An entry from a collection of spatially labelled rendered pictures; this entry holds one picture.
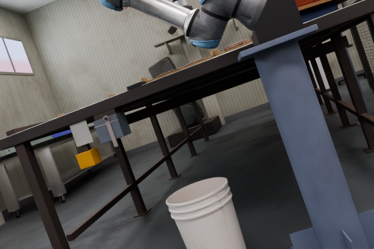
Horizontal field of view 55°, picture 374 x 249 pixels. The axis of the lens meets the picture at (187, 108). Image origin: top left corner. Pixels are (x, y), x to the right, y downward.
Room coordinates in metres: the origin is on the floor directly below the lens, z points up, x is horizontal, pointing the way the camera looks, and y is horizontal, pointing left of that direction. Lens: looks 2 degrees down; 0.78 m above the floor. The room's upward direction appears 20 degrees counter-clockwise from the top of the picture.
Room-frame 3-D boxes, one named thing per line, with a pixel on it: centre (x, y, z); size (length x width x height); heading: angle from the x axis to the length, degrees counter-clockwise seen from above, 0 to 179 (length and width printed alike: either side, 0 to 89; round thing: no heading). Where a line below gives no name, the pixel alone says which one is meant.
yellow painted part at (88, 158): (1.85, 0.56, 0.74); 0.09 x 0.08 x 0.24; 75
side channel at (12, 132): (3.98, 0.46, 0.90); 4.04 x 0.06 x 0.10; 165
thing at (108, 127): (1.81, 0.39, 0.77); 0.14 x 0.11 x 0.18; 75
